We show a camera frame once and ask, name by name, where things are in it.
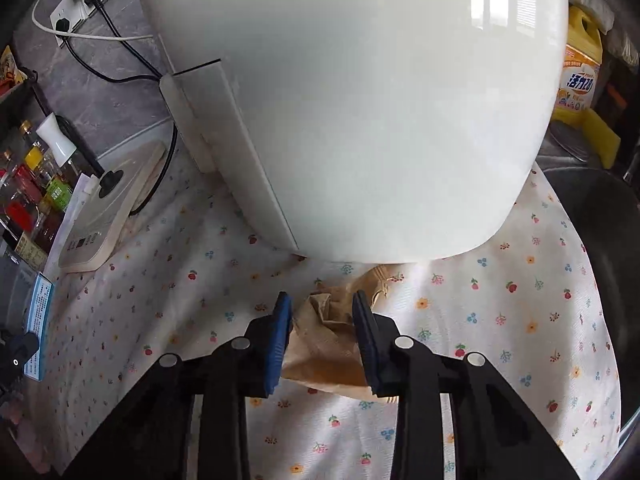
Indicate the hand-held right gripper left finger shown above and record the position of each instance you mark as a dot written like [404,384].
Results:
[277,345]

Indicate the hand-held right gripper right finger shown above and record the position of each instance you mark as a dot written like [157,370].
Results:
[364,340]

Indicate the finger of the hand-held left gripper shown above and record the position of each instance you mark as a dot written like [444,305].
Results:
[17,355]

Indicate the brown paper bag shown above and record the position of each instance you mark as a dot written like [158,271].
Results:
[325,355]

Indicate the blue printed card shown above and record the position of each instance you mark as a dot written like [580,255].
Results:
[39,325]

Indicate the floral tablecloth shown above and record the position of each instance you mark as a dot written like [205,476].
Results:
[475,320]

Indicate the beige induction cooker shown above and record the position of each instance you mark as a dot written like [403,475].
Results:
[100,230]

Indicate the row of condiment bottles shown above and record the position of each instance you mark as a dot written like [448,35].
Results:
[35,185]

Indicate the white plastic bottle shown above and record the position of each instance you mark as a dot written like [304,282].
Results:
[55,137]

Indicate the white kitchen appliance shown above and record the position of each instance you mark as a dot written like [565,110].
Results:
[375,110]

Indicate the orange snack packet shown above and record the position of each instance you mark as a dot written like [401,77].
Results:
[11,67]

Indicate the yellow sponge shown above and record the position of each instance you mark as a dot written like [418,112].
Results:
[602,137]

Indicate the yellow detergent jug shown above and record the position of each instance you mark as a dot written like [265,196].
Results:
[580,85]

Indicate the white power strip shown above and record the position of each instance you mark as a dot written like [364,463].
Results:
[80,10]

